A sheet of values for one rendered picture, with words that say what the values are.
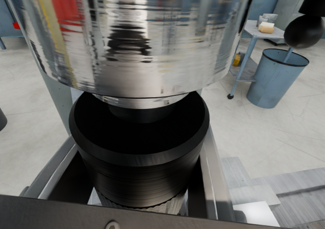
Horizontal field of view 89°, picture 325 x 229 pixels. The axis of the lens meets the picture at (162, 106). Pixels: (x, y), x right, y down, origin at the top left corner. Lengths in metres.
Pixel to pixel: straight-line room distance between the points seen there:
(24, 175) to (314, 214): 1.71
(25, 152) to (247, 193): 1.79
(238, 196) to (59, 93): 0.48
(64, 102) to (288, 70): 2.12
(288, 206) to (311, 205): 0.06
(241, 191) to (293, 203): 0.21
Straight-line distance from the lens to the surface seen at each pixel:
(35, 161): 1.80
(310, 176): 0.61
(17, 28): 4.54
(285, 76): 2.29
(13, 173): 1.82
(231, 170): 0.41
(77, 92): 0.50
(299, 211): 0.53
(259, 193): 0.36
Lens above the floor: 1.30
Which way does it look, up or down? 39 degrees down
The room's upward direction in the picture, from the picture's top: 5 degrees clockwise
